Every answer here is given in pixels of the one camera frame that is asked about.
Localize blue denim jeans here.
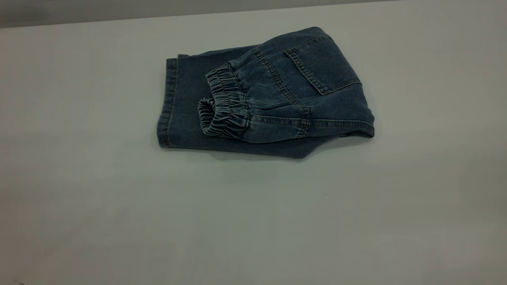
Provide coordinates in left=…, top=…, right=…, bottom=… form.
left=156, top=27, right=375, bottom=160

